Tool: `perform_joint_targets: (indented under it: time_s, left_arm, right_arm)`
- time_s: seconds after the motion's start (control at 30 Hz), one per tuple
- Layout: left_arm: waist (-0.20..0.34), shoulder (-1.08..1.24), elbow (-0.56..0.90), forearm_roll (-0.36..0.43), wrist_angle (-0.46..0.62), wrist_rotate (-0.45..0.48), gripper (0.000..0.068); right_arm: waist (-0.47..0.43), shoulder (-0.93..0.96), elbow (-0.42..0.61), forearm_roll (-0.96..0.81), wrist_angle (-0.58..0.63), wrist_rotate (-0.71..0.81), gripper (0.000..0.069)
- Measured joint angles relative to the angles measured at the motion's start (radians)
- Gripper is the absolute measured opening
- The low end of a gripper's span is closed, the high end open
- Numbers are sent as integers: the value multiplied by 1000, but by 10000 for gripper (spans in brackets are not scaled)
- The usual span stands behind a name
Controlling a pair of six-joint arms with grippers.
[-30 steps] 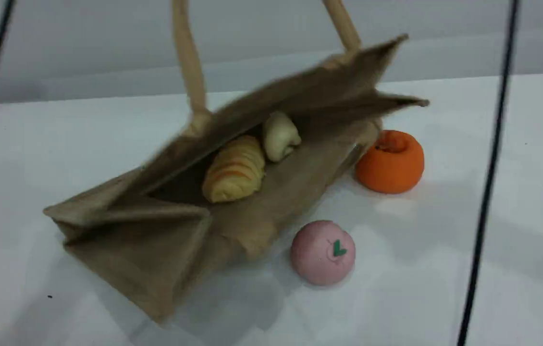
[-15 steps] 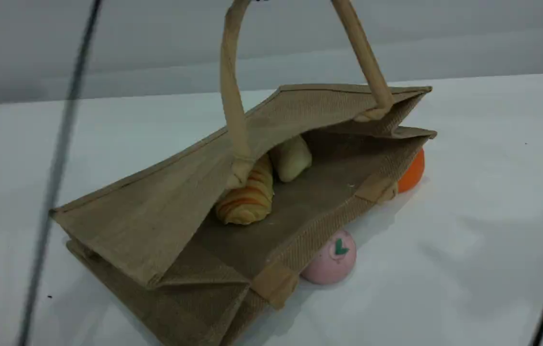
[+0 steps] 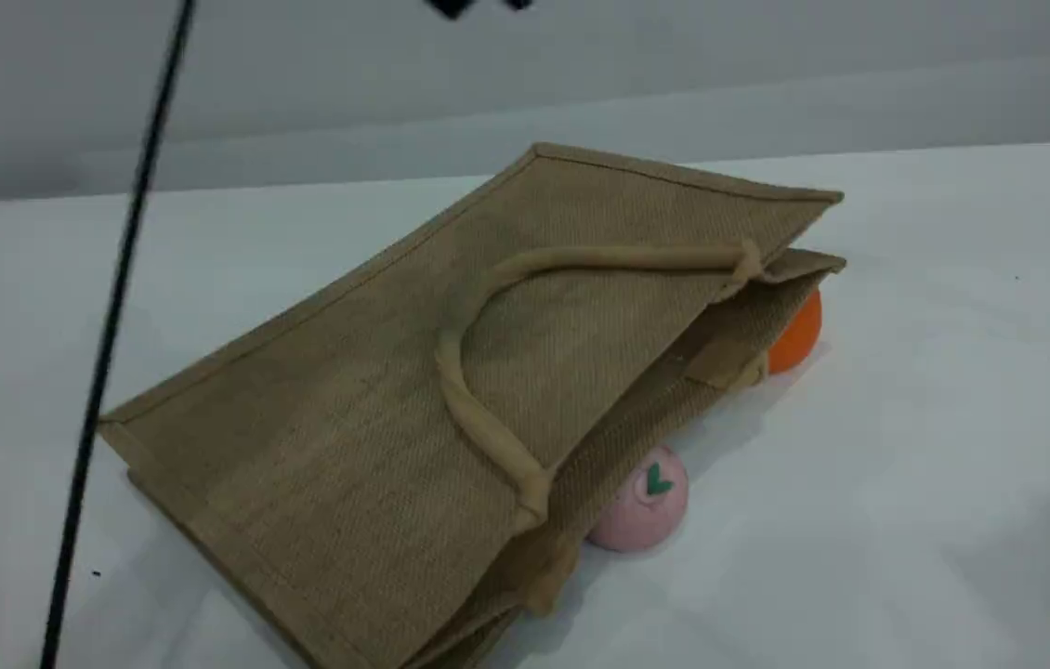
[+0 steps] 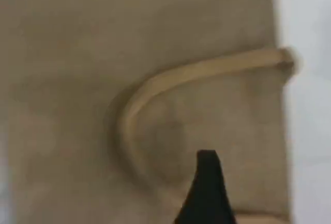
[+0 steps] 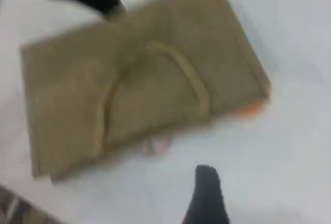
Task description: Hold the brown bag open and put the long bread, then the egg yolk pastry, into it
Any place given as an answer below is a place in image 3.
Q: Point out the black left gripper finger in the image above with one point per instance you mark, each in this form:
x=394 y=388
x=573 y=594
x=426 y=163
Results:
x=449 y=6
x=518 y=4

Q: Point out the brown jute tote bag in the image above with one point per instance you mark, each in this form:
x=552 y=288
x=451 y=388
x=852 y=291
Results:
x=348 y=418

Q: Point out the orange pear-shaped toy fruit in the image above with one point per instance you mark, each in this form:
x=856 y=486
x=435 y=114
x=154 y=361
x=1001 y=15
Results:
x=799 y=339

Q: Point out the pink peach bun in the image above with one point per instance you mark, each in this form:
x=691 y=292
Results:
x=650 y=511

